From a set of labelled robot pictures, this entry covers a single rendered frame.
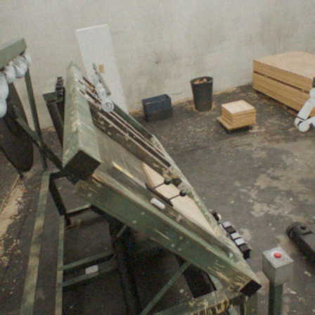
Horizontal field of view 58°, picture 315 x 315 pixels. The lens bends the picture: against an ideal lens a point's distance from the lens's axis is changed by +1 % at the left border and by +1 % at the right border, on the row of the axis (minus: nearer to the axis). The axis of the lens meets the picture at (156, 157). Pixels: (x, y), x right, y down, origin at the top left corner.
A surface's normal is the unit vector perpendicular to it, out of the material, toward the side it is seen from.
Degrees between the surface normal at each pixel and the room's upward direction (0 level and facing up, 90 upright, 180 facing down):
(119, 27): 90
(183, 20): 90
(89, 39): 90
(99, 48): 90
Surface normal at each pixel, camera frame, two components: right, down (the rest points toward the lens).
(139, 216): 0.27, 0.43
